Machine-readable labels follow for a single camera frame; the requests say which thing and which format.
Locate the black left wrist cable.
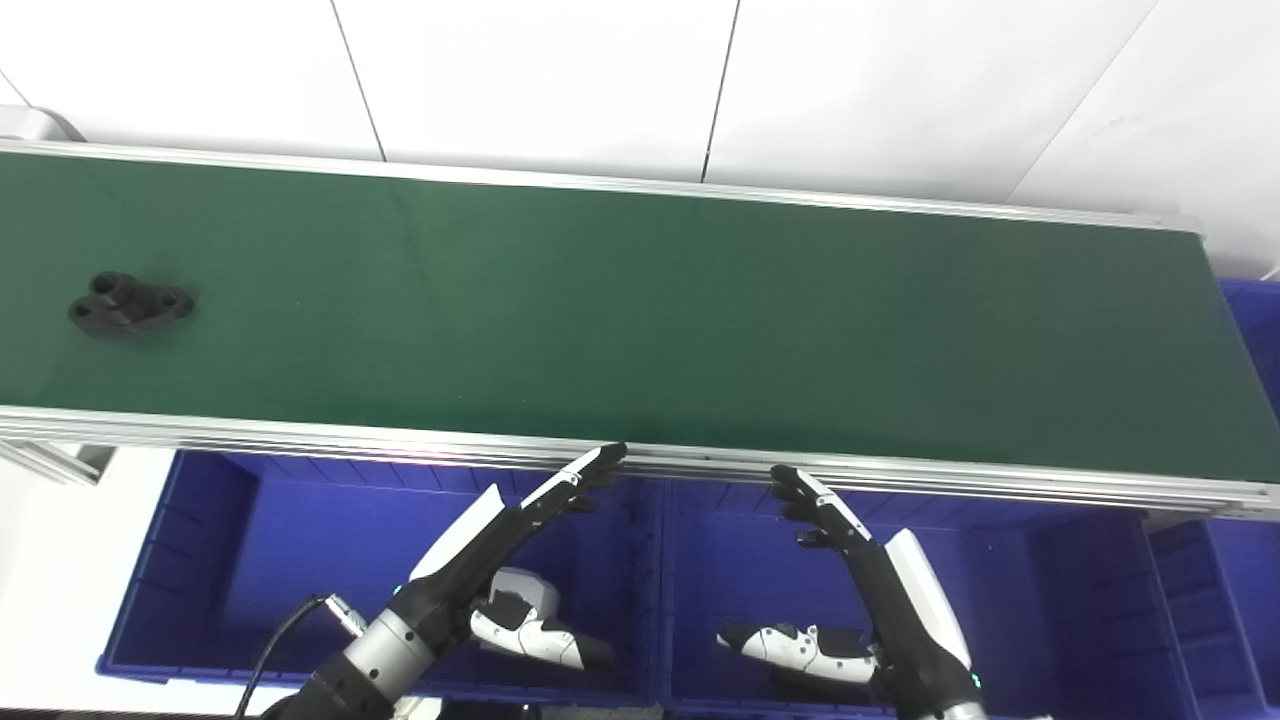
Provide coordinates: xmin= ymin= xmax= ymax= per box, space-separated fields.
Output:
xmin=234 ymin=594 xmax=367 ymax=720

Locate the aluminium conveyor side rail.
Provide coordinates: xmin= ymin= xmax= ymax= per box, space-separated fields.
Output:
xmin=0 ymin=405 xmax=1280 ymax=522
xmin=0 ymin=139 xmax=1203 ymax=234

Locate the aluminium conveyor support bracket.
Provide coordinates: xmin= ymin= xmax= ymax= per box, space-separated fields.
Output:
xmin=0 ymin=439 xmax=117 ymax=487

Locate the blue plastic bin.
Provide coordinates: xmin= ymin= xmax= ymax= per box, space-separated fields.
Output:
xmin=1145 ymin=514 xmax=1280 ymax=720
xmin=96 ymin=449 xmax=668 ymax=707
xmin=660 ymin=479 xmax=1203 ymax=720

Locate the black flanged machine part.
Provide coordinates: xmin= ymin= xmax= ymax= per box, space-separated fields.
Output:
xmin=67 ymin=271 xmax=197 ymax=337

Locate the white plastic machine part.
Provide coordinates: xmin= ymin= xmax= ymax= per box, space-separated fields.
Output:
xmin=488 ymin=567 xmax=561 ymax=628

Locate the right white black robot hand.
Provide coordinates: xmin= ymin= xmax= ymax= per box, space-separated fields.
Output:
xmin=716 ymin=464 xmax=988 ymax=720

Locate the grey conveyor end cover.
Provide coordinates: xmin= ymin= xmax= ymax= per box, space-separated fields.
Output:
xmin=0 ymin=104 xmax=88 ymax=147

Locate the green conveyor belt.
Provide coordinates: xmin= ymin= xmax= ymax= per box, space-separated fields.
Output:
xmin=0 ymin=150 xmax=1280 ymax=483

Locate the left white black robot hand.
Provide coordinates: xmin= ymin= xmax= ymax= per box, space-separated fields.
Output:
xmin=393 ymin=443 xmax=629 ymax=673

